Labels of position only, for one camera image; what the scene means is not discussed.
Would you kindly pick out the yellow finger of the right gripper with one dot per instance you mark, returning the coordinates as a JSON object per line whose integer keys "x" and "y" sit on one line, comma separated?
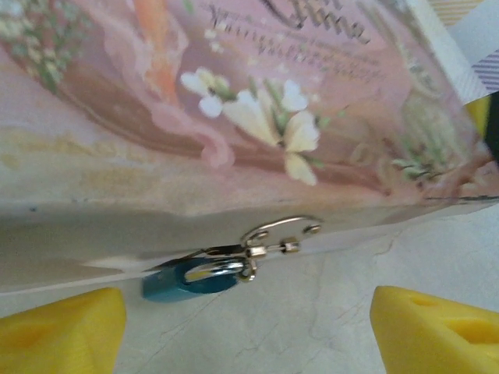
{"x": 477, "y": 115}

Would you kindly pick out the pink fairy print tin box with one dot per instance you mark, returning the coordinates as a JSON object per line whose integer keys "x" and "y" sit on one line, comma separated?
{"x": 273, "y": 117}

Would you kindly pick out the aluminium frame rail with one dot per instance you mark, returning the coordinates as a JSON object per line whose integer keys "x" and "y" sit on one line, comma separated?
{"x": 460, "y": 58}

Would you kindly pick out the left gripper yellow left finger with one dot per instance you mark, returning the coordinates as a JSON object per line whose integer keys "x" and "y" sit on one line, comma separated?
{"x": 50, "y": 339}

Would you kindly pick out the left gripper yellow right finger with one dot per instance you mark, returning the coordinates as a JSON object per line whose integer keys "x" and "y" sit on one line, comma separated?
{"x": 436, "y": 339}

